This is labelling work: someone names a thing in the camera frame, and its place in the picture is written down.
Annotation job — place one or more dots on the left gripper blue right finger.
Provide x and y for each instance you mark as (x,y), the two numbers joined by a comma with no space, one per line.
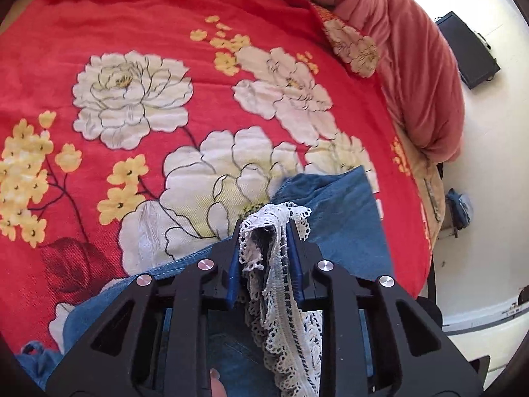
(295,251)

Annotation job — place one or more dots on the salmon pink duvet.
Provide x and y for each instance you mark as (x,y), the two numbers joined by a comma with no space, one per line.
(417,68)

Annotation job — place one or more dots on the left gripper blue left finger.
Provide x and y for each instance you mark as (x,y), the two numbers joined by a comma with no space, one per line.
(233,273)

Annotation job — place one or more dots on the red floral blanket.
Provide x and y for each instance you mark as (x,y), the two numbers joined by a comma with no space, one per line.
(135,132)

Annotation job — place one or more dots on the left hand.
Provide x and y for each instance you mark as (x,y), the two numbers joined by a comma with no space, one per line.
(217,388)

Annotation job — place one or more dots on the blue slipper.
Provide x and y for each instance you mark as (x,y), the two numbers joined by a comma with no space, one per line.
(461,209)

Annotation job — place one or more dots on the blue denim pants lace trim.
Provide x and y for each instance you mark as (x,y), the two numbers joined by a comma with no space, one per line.
(344,224)

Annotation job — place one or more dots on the black television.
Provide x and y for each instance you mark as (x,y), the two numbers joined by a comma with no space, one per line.
(475,63)

